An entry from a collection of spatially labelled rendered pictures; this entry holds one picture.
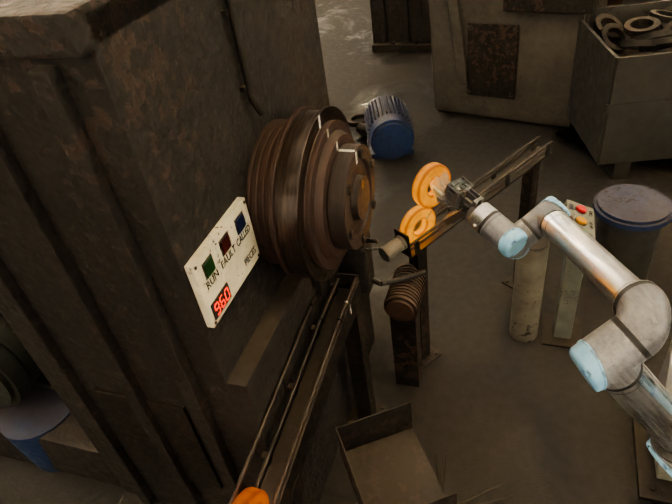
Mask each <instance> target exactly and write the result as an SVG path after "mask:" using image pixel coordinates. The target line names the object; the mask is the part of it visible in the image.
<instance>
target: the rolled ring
mask: <svg viewBox="0 0 672 504"><path fill-rule="evenodd" d="M232 504H269V497H268V495H267V493H266V492H265V491H264V490H261V489H258V488H255V487H247V488H245V489H244V490H243V491H242V492H241V493H240V494H239V495H238V496H237V497H236V499H235V500H234V502H233V503H232Z"/></svg>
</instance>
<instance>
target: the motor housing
mask: <svg viewBox="0 0 672 504"><path fill-rule="evenodd" d="M415 272H419V270H417V269H416V268H415V266H414V265H412V264H410V263H409V262H408V263H403V264H400V265H399V266H398V267H397V268H396V270H395V271H394V274H393V277H392V278H397V277H401V276H405V275H408V274H412V273H415ZM426 282H427V275H424V276H421V277H417V278H414V279H411V280H407V281H404V282H399V283H395V284H390V286H389V289H388V292H387V295H386V298H385V300H384V310H385V312H386V313H387V314H388V315H389V316H390V326H391V336H392V347H393V357H394V367H395V378H396V384H400V385H406V386H412V387H418V388H419V387H420V383H421V379H422V374H423V368H422V348H421V328H420V304H421V300H422V297H423V293H424V289H425V286H426Z"/></svg>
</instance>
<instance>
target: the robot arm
mask: <svg viewBox="0 0 672 504"><path fill-rule="evenodd" d="M464 179H465V180H466V181H467V182H469V183H470V185H468V184H467V183H466V182H465V181H464ZM429 185H430V187H431V190H432V193H433V195H434V197H435V198H436V200H437V201H438V202H439V203H441V204H442V205H443V206H446V207H448V208H450V209H451V210H454V211H455V210H457V212H455V213H450V214H448V216H447V218H445V219H444V220H443V221H444V223H445V224H446V225H447V226H448V225H450V224H455V223H456V222H457V221H458V220H459V219H461V218H463V217H464V216H466V219H467V220H468V224H469V225H470V226H471V227H472V228H473V229H474V230H475V231H477V232H478V233H479V234H480V235H481V236H482V237H483V238H485V239H486V240H487V241H488V242H489V243H490V244H492V245H493V246H494V247H495V248H496V249H497V250H498V251H499V252H500V253H501V254H502V255H503V256H505V257H507V258H510V259H520V258H522V257H524V256H525V255H526V254H527V253H528V251H529V248H530V247H532V246H533V245H534V244H535V243H537V242H538V241H539V240H541V239H542V238H543V237H544V236H547V237H548V238H549V239H550V240H551V241H552V242H553V243H554V244H555V245H556V246H557V247H558V248H559V249H560V250H561V251H562V252H563V253H564V254H565V255H566V256H567V257H568V258H569V259H570V260H571V261H572V262H573V263H574V265H575V266H576V267H577V268H578V269H579V270H580V271H581V272H582V273H583V274H584V275H585V276H586V277H587V278H588V279H589V280H590V281H591V282H592V283H593V284H594V285H595V286H596V287H597V288H598V289H599V290H600V291H601V292H602V293H603V294H604V295H605V296H606V297H607V298H608V299H609V300H610V301H611V302H612V303H613V304H612V309H613V312H614V314H615V316H614V317H612V318H611V319H609V320H608V321H607V322H605V323H604V324H602V325H601V326H600V327H598V328H597V329H595V330H594V331H593V332H591V333H590V334H588V335H587V336H586V337H584V338H583V339H580V340H578V341H577V343H576V344H575V345H574V346H572V347H571V348H570V350H569V356H570V358H571V359H572V361H573V362H574V364H575V365H576V367H577V368H578V369H579V371H580V372H581V374H582V375H583V376H584V378H585V379H586V381H587V382H588V383H589V384H590V386H591V387H592V388H593V389H594V390H595V391H596V392H600V391H604V390H606V391H607V392H608V393H609V394H610V395H611V396H612V397H613V398H614V399H615V400H616V401H617V402H618V403H619V404H620V405H621V406H622V407H623V408H624V409H625V410H626V411H627V412H628V413H629V414H630V415H631V416H632V417H633V418H634V419H635V420H636V421H637V422H638V423H639V424H640V425H641V427H643V428H644V429H645V430H646V432H647V433H648V434H649V435H650V436H651V438H650V439H649V440H648V441H647V442H646V446H647V448H648V450H649V451H650V453H651V454H652V456H653V457H654V458H655V460H656V461H657V462H658V463H659V464H660V465H661V467H663V468H664V469H665V471H666V472H667V473H668V474H669V475H670V476H671V477H672V396H671V395H670V393H669V392H668V391H667V390H666V389H665V388H664V386H663V385H662V384H661V383H660V382H659V380H658V379H657V378H656V377H655V376H654V375H653V373H652V372H651V371H650V370H649V369H648V368H647V366H646V365H645V364H644V363H643V362H645V361H646V360H648V359H649V358H651V357H652V356H654V355H655V354H656V353H657V352H658V351H659V350H660V349H661V348H662V346H663V345H664V343H665V341H666V339H667V338H668V335H669V332H670V328H671V320H672V313H671V306H670V302H669V300H668V298H667V296H666V294H665V293H664V291H663V290H662V289H661V288H660V287H659V286H657V285H656V284H655V283H654V282H652V281H649V280H640V279H639V278H638V277H637V276H635V275H634V274H633V273H632V272H631V271H630V270H629V269H628V268H626V267H625V266H624V265H623V264H622V263H621V262H620V261H618V260H617V259H616V258H615V257H614V256H613V255H612V254H611V253H609V252H608V251H607V250H606V249H605V248H604V247H603V246H602V245H600V244H599V243H598V242H597V241H596V240H595V239H594V238H592V237H591V236H590V235H589V234H588V233H587V232H586V231H585V230H583V229H582V228H581V227H580V226H579V225H578V224H577V223H576V222H574V221H573V220H572V219H571V218H570V212H569V210H568V209H567V208H566V207H565V206H564V205H563V204H562V203H561V202H560V201H559V200H558V199H557V198H555V197H553V196H549V197H547V198H546V199H544V200H542V201H541V203H539V204H538V205H537V206H536V207H534V208H533V209H532V210H531V211H530V212H528V213H527V214H526V215H525V216H523V217H522V218H521V219H519V220H518V221H517V222H516V223H512V222H511V221H510V220H509V219H508V218H506V217H505V216H504V215H503V214H501V213H500V212H499V211H498V210H497V209H495V208H494V207H493V206H492V205H490V204H489V203H488V202H485V203H483V201H484V198H483V197H482V196H481V195H479V194H478V193H477V192H476V191H474V190H473V187H474V185H473V184H472V183H471V182H470V181H468V180H467V179H466V178H465V177H463V176H462V177H461V178H458V179H456V180H454V181H453V182H450V180H449V176H448V174H447V173H446V172H443V173H442V175H441V176H440V178H439V177H438V176H436V177H435V178H434V179H433V180H432V181H431V182H430V184H429Z"/></svg>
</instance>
